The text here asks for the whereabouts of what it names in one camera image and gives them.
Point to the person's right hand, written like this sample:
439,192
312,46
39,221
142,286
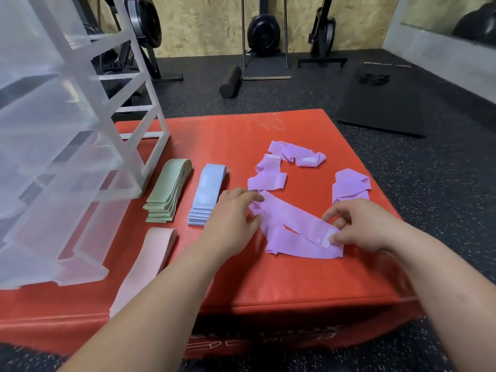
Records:
368,228

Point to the person's left hand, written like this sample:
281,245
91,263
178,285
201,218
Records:
228,228

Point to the stack of blue bands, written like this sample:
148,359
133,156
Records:
207,189

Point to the purple band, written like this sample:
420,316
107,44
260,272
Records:
279,238
348,185
298,152
267,180

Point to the stack of green bands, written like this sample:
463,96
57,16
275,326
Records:
166,185

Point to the stack of pink bands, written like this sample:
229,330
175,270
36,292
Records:
151,255

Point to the clear plastic drawer unit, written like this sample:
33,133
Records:
155,151

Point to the translucent plastic drawer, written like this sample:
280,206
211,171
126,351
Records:
23,38
85,267
31,247
42,143

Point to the person's left forearm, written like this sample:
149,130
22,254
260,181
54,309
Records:
147,317

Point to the person's right forearm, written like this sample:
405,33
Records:
453,290

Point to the red soft plyo box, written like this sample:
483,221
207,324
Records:
240,143

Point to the black exercise mat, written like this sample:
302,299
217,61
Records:
381,108

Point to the black foam roller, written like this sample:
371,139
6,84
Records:
230,82

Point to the black ski machine with stand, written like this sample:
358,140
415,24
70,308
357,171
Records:
264,34

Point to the black upright rowing machine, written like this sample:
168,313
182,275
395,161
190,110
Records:
322,34

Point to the wall mirror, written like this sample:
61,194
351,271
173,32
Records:
430,7

